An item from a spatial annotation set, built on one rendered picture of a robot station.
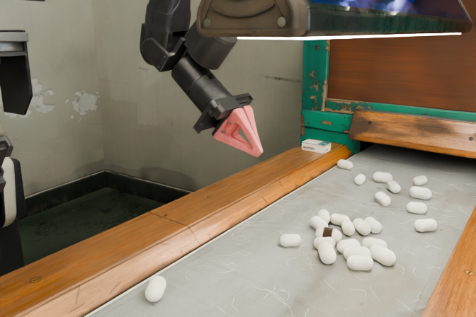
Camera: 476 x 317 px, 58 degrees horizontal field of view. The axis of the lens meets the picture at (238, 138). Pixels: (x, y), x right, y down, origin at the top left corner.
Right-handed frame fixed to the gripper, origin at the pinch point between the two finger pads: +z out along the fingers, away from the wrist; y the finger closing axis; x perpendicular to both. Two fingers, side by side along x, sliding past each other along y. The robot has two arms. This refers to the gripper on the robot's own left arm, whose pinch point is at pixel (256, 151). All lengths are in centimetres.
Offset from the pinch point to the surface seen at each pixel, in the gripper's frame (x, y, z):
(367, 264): -4.9, -4.8, 22.6
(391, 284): -6.0, -5.4, 25.9
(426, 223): -7.3, 11.4, 24.9
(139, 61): 104, 118, -126
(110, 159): 175, 115, -108
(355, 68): -5.3, 47.9, -8.4
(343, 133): 8.3, 46.7, 0.9
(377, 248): -5.4, -1.3, 22.1
